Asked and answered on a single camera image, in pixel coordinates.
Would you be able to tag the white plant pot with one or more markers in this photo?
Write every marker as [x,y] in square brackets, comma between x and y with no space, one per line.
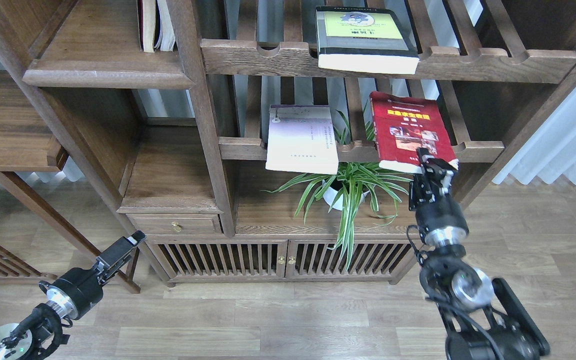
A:
[335,189]

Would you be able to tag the brass drawer knob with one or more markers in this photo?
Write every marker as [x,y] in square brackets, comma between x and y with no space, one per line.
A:
[176,227]

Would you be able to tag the green spider plant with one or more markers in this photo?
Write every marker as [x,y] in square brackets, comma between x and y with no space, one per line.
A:
[358,174]

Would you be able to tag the brass cabinet door knobs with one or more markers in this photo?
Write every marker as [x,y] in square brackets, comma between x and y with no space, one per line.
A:
[290,260]

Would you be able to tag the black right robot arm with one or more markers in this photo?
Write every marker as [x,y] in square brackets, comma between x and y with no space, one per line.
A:
[483,317]

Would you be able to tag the white and purple book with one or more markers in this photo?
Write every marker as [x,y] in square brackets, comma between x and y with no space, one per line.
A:
[301,139]

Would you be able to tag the dark wooden bookshelf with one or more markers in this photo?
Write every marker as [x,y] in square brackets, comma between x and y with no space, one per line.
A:
[177,136]

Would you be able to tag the red book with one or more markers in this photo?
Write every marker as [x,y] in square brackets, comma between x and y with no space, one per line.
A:
[404,124]

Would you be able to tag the upright cream books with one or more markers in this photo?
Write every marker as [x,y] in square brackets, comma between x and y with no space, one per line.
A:
[155,26]

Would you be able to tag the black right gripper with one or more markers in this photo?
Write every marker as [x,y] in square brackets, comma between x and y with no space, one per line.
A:
[439,217]

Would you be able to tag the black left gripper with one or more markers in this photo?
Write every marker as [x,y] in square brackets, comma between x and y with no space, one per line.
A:
[78,290]

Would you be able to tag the white curtain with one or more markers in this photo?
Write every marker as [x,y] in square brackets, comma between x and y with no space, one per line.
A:
[551,150]

